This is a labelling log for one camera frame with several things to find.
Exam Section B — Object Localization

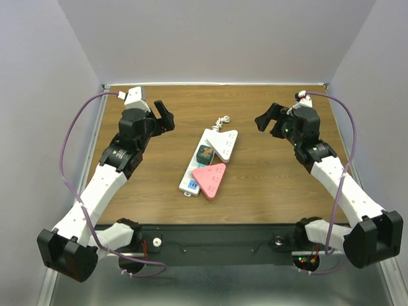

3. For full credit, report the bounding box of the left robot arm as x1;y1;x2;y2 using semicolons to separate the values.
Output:
37;100;175;282

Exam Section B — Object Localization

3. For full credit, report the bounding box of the dark green cube adapter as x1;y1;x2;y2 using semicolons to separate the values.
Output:
196;145;214;166

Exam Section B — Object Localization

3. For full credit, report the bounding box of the white coiled strip cord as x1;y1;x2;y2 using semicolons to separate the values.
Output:
210;115;231;131

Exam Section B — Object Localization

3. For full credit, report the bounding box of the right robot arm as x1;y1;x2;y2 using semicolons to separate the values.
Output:
254;103;404;268

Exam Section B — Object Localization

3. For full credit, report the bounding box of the back aluminium rail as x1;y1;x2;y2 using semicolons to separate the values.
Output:
101;82;329;89

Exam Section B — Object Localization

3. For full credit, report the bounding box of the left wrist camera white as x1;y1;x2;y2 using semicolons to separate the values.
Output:
117;86;151;112

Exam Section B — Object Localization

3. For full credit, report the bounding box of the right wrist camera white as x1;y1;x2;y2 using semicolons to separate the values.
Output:
287;91;313;114

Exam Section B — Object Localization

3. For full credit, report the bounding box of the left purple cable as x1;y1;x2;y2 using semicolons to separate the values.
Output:
59;91;167;279

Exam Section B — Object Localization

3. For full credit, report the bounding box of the white colourful power strip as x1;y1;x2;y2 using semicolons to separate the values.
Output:
178;129;215;196

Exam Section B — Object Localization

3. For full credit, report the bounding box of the pink triangular power socket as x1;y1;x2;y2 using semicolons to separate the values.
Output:
192;163;226;200

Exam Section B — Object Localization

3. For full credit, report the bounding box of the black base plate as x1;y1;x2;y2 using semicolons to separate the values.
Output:
105;224;332;267

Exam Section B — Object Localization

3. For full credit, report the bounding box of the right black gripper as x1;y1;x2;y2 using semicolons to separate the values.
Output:
256;102;302;147

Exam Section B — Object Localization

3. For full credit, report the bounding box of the white triangular power socket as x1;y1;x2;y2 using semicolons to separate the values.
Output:
207;130;238;163

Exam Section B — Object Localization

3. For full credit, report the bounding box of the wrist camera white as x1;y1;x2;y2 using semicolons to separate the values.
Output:
287;91;313;114
117;86;151;112

